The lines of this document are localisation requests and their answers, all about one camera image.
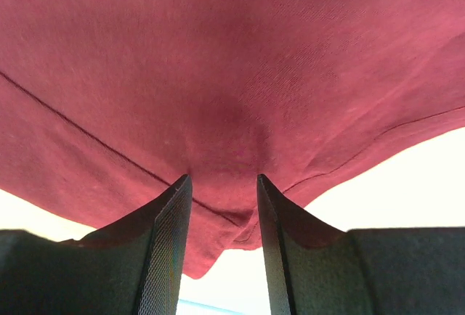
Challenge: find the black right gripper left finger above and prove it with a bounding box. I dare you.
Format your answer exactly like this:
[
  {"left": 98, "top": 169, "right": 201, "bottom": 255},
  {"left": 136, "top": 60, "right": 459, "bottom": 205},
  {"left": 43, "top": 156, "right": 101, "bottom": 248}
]
[{"left": 1, "top": 175, "right": 192, "bottom": 314}]

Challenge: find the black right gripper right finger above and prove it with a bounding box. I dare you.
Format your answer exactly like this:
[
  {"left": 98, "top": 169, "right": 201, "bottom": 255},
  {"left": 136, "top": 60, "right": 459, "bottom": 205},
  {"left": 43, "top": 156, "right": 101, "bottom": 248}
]
[{"left": 256, "top": 175, "right": 464, "bottom": 315}]

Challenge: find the maroon t shirt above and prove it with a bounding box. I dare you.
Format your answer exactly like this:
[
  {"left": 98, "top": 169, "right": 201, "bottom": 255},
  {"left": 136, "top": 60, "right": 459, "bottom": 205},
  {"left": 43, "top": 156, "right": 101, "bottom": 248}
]
[{"left": 1, "top": 0, "right": 464, "bottom": 279}]

